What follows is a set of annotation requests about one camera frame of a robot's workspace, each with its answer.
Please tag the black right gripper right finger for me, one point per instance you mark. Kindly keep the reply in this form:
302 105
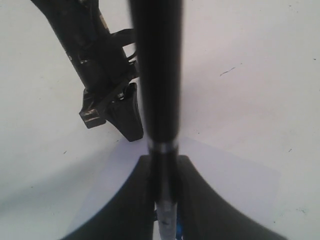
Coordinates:
205 215

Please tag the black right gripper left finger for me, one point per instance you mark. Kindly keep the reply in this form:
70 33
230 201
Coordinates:
129 215

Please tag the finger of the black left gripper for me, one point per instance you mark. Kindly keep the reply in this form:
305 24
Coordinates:
123 114

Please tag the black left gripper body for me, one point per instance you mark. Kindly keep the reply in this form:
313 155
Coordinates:
103 67

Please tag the white paper sheet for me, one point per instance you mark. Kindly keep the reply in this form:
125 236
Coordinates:
246 185

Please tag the black paintbrush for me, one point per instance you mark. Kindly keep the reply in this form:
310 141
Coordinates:
158 35

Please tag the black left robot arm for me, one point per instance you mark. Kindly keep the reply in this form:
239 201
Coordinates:
67 14

